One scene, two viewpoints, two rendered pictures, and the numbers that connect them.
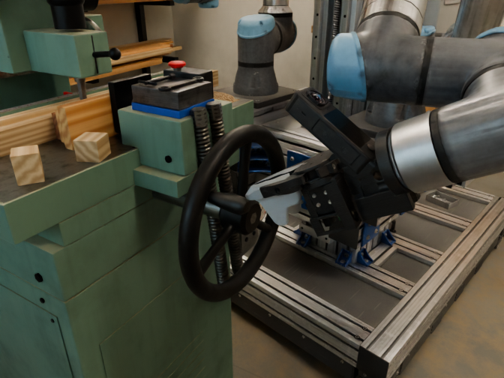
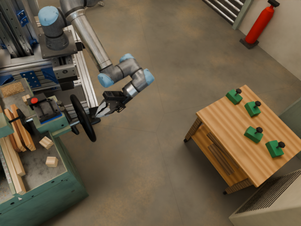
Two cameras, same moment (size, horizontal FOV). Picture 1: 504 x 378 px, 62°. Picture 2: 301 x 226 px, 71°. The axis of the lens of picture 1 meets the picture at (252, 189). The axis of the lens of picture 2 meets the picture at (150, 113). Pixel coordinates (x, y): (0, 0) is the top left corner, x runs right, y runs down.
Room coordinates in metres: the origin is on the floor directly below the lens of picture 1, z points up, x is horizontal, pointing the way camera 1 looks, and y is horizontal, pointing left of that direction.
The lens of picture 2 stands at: (0.11, 0.42, 1.89)
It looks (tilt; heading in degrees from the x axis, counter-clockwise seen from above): 59 degrees down; 285
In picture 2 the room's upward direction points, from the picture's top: 13 degrees clockwise
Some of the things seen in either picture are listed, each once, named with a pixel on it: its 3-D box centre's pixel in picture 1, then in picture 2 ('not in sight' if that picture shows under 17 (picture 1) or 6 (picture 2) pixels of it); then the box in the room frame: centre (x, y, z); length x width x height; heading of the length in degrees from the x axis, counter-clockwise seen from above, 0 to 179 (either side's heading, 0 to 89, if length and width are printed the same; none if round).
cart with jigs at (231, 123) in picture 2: not in sight; (238, 139); (-0.41, -0.63, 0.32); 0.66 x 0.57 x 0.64; 149
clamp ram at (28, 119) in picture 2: (145, 105); (31, 118); (0.73, 0.19, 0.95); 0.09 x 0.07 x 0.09; 149
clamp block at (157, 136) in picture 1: (178, 130); (48, 115); (0.69, 0.13, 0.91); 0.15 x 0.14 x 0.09; 149
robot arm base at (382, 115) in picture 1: (397, 102); (55, 36); (1.06, -0.37, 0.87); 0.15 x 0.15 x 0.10
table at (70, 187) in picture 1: (145, 145); (34, 127); (0.74, 0.20, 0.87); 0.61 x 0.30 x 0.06; 149
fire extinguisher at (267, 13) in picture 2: not in sight; (260, 24); (-0.29, -2.36, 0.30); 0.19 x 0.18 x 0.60; 62
